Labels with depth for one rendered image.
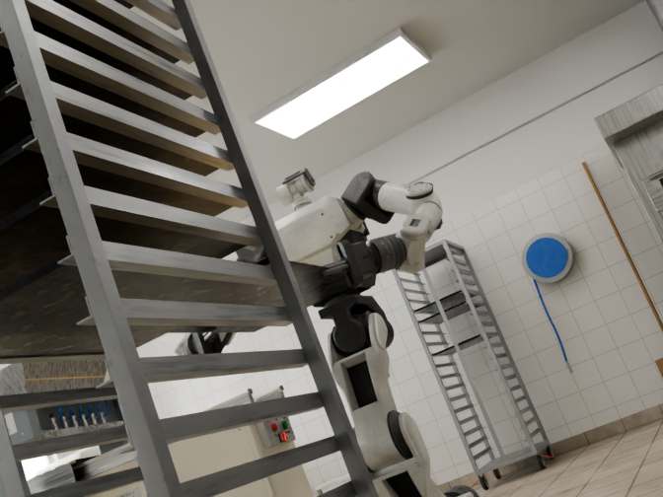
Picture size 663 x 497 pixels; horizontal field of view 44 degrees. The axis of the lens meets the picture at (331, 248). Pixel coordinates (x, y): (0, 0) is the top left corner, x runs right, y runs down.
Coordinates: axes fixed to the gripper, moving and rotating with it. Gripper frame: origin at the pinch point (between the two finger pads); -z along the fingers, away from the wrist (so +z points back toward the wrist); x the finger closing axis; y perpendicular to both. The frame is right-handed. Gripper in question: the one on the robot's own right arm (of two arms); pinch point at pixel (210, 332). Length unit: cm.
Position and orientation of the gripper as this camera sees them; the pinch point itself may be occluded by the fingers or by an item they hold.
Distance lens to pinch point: 224.6
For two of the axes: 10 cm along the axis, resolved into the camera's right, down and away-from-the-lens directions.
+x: -3.5, -9.0, 2.4
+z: -3.3, 3.6, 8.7
